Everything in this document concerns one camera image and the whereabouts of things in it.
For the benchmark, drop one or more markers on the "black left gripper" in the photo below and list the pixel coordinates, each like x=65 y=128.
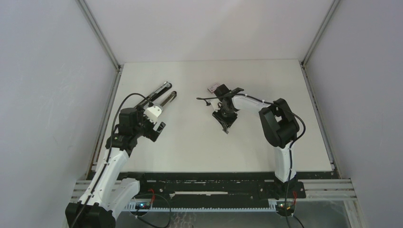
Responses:
x=151 y=134

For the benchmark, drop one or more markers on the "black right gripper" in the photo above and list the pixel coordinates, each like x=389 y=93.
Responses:
x=226 y=123

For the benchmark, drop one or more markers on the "black stapler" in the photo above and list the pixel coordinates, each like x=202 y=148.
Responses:
x=156 y=94

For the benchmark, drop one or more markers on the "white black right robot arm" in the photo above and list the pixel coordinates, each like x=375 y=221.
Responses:
x=278 y=123

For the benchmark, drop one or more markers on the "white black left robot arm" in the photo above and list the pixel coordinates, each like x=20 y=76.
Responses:
x=100 y=206

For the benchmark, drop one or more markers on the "red white staple box sleeve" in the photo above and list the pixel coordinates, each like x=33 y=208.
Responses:
x=213 y=87

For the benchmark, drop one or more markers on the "aluminium frame rail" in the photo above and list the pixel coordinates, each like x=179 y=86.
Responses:
x=246 y=195

